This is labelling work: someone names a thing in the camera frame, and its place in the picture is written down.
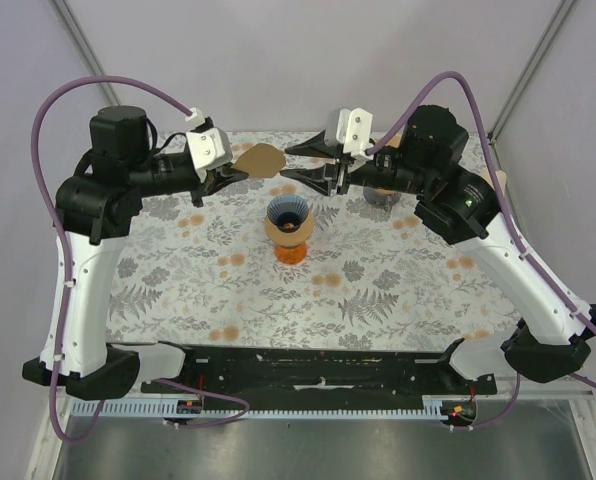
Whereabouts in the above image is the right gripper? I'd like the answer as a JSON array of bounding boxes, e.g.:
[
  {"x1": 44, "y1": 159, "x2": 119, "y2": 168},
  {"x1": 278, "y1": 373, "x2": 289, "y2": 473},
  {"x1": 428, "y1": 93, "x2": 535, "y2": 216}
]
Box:
[{"x1": 281, "y1": 125, "x2": 434, "y2": 198}]

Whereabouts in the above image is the glass coffee server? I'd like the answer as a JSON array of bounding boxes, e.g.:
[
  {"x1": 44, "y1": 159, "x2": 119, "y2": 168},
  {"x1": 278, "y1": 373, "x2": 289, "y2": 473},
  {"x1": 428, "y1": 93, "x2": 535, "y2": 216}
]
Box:
[{"x1": 363, "y1": 187, "x2": 400, "y2": 210}]

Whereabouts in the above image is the orange glass dripper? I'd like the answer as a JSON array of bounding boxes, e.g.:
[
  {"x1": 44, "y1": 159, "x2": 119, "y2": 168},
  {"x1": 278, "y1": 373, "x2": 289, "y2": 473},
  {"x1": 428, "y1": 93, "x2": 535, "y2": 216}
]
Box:
[{"x1": 274, "y1": 242, "x2": 308, "y2": 265}]

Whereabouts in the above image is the orange coffee filter box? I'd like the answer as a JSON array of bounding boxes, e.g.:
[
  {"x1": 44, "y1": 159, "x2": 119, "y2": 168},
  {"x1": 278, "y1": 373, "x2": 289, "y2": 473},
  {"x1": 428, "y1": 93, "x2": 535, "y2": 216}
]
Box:
[{"x1": 480, "y1": 168, "x2": 507, "y2": 191}]

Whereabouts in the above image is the brown paper coffee filter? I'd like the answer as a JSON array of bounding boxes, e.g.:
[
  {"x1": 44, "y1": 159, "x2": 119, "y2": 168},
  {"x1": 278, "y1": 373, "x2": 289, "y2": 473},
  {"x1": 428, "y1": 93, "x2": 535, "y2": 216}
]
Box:
[{"x1": 387, "y1": 134, "x2": 402, "y2": 148}]

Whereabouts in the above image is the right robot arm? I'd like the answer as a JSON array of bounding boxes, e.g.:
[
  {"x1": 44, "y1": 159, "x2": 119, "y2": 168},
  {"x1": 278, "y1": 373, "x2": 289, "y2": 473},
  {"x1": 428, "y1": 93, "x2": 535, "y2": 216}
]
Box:
[{"x1": 281, "y1": 105, "x2": 596, "y2": 394}]

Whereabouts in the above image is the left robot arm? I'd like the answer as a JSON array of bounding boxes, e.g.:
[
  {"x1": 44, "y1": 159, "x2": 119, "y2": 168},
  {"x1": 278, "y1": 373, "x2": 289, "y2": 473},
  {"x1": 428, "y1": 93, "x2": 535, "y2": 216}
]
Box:
[{"x1": 22, "y1": 106, "x2": 247, "y2": 401}]

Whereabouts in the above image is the floral table mat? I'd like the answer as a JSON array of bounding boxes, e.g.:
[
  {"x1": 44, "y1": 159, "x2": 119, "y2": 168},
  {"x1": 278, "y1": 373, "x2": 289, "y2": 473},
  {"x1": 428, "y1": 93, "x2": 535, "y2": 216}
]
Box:
[{"x1": 105, "y1": 130, "x2": 529, "y2": 354}]

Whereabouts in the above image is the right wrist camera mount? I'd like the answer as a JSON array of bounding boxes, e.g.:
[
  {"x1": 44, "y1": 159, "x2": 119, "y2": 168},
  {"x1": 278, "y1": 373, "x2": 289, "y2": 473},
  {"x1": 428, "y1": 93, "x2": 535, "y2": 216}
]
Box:
[{"x1": 324, "y1": 108, "x2": 374, "y2": 161}]

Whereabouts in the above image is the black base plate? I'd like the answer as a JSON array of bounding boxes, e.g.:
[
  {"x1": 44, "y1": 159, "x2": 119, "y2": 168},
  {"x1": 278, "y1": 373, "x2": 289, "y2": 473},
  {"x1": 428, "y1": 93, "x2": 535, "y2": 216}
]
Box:
[{"x1": 141, "y1": 345, "x2": 497, "y2": 403}]

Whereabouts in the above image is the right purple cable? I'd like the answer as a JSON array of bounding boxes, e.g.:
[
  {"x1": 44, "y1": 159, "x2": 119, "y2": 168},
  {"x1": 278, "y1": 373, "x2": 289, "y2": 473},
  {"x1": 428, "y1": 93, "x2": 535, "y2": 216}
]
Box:
[{"x1": 367, "y1": 71, "x2": 596, "y2": 432}]

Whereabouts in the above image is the blue cable duct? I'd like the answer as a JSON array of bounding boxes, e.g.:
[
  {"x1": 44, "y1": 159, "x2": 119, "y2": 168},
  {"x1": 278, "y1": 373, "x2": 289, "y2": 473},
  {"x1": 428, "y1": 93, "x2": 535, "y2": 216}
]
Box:
[{"x1": 101, "y1": 390, "x2": 475, "y2": 420}]

